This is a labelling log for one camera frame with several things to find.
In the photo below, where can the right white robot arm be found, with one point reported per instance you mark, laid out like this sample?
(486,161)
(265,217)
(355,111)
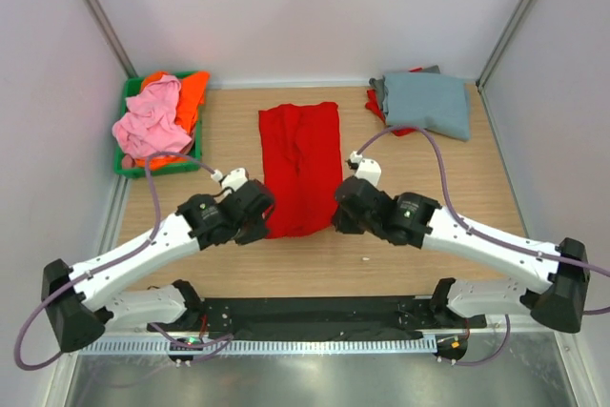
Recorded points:
(548,282)

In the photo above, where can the right aluminium rail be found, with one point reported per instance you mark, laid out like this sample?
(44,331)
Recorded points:
(519,323)

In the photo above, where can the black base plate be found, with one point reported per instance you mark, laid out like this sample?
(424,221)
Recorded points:
(318,319)

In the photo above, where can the folded dark grey t-shirt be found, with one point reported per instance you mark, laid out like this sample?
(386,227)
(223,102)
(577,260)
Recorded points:
(376,91)

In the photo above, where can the right aluminium corner post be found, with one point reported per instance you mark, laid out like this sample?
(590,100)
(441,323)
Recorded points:
(509,32)

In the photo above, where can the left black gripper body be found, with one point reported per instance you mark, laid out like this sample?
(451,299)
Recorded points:
(248,223)

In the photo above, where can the left aluminium corner post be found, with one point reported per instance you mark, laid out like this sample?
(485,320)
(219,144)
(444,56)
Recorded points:
(104,24)

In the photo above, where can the folded grey-blue t-shirt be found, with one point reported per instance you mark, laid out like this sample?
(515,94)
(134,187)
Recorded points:
(431,101)

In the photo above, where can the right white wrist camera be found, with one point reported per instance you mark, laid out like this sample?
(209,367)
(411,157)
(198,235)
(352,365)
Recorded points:
(364,168)

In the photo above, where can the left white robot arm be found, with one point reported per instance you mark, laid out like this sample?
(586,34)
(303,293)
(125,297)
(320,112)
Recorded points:
(85,300)

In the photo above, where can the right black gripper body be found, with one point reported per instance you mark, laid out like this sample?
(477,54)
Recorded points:
(371,227)

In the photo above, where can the aluminium corner post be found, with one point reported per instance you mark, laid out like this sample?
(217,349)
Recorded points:
(104,24)
(509,32)

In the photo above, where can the orange t-shirt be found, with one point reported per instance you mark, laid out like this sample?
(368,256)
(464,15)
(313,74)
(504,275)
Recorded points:
(191,98)

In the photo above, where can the pink t-shirt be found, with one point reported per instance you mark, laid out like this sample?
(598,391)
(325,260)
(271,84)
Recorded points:
(148,125)

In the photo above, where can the slotted cable duct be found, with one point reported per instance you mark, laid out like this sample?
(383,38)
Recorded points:
(156,346)

